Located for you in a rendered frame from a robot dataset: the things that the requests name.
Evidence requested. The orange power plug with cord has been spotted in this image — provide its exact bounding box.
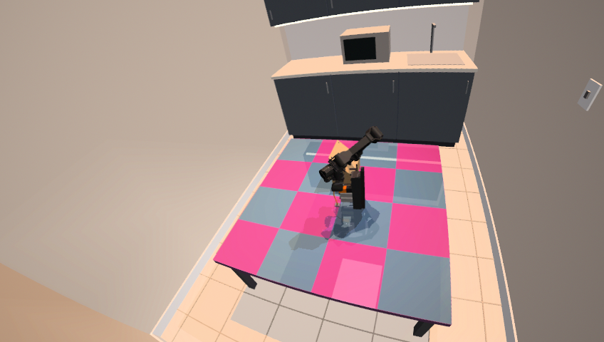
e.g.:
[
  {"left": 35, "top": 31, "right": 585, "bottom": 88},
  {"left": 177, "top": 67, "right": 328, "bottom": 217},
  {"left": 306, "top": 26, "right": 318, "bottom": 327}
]
[{"left": 333, "top": 186, "right": 352, "bottom": 197}]

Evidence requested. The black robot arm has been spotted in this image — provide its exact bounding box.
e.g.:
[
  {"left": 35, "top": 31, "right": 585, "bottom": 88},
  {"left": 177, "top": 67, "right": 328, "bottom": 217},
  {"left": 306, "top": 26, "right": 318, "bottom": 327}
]
[{"left": 319, "top": 126, "right": 384, "bottom": 182}]

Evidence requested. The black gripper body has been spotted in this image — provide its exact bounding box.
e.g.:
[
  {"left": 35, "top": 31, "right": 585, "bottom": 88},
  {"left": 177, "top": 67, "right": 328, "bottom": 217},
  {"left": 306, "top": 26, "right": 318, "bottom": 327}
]
[{"left": 331, "top": 169, "right": 345, "bottom": 192}]

